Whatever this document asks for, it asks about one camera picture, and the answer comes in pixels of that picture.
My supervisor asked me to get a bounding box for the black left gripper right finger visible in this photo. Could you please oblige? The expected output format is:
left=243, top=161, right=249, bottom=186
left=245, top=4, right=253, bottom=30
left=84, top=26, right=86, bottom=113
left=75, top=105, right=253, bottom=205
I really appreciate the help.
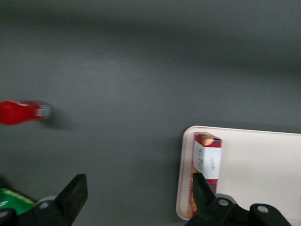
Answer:
left=184, top=172, right=292, bottom=226

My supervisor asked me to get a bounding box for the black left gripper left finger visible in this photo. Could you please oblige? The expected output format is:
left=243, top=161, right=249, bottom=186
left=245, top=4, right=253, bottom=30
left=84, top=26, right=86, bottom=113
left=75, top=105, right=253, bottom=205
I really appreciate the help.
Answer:
left=0, top=173, right=88, bottom=226

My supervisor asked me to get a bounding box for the red plaid cookie box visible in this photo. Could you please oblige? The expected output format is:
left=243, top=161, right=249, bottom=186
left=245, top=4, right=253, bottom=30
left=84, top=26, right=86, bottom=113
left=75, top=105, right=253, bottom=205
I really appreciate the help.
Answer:
left=187, top=132, right=222, bottom=218

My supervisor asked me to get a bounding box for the pale pink plastic tray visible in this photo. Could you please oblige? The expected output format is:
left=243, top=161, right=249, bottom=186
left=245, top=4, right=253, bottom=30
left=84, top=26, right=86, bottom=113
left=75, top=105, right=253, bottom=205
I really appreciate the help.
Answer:
left=175, top=125, right=301, bottom=222

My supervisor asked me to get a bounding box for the green chips bag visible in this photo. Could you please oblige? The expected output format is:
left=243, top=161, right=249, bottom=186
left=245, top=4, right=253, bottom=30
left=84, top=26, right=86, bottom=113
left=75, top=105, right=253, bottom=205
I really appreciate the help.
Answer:
left=0, top=187, right=36, bottom=215

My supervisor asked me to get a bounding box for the red drink bottle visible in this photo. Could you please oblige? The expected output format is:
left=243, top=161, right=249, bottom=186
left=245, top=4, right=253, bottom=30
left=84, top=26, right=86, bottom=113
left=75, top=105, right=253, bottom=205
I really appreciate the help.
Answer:
left=0, top=100, right=52, bottom=125

